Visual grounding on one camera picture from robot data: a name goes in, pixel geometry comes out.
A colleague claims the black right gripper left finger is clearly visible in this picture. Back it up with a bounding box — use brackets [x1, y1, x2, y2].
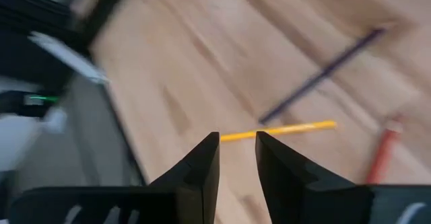
[9, 131, 221, 224]

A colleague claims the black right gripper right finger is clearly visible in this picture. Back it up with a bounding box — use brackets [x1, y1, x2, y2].
[255, 130, 431, 224]

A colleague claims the yellow pencil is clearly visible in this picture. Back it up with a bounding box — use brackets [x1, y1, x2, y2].
[220, 120, 338, 143]

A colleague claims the red pencil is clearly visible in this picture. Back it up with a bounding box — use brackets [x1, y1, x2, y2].
[365, 118, 404, 185]

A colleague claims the dark purple pencil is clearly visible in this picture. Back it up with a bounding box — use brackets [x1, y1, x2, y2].
[257, 26, 387, 126]

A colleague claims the black device with green light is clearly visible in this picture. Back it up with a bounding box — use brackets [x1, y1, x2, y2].
[0, 90, 61, 118]

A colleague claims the silver aluminium bracket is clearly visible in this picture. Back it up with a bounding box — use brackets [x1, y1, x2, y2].
[28, 31, 111, 85]

